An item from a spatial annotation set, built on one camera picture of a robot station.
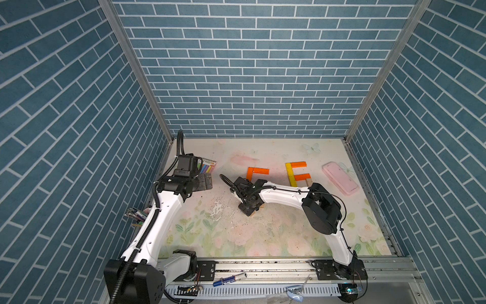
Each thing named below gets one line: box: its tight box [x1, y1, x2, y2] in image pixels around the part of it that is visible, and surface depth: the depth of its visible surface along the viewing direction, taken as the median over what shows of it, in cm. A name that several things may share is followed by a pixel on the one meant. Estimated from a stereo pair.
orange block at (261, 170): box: [253, 167, 271, 175], surface depth 107 cm
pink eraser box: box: [322, 161, 360, 196], surface depth 101 cm
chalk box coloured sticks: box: [197, 157, 218, 175], surface depth 107 cm
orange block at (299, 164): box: [291, 160, 307, 168], surface depth 110 cm
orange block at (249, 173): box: [245, 166, 254, 182], surface depth 107 cm
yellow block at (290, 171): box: [285, 162, 296, 179], surface depth 107 cm
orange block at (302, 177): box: [294, 173, 312, 182], surface depth 104 cm
